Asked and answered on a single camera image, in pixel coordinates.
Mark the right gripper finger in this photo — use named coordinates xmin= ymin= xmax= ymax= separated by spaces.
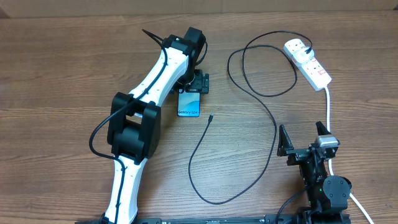
xmin=277 ymin=124 xmax=294 ymax=157
xmin=315 ymin=121 xmax=331 ymax=136

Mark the Samsung Galaxy smartphone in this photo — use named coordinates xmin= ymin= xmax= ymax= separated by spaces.
xmin=177 ymin=92 xmax=200 ymax=118

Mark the black USB charging cable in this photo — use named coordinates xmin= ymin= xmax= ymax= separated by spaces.
xmin=188 ymin=30 xmax=313 ymax=206

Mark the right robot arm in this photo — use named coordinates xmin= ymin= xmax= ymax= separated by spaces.
xmin=275 ymin=121 xmax=352 ymax=224

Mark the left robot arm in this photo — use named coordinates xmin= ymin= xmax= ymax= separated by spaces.
xmin=99 ymin=27 xmax=210 ymax=223

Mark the white charger plug adapter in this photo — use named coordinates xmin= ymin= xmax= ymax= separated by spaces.
xmin=293 ymin=47 xmax=315 ymax=64

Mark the white power strip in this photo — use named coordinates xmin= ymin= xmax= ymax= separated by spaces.
xmin=284 ymin=39 xmax=331 ymax=91

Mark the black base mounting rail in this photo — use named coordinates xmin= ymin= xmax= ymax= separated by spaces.
xmin=75 ymin=214 xmax=351 ymax=224

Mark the white power strip cord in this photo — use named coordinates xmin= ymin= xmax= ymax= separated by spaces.
xmin=324 ymin=86 xmax=376 ymax=224

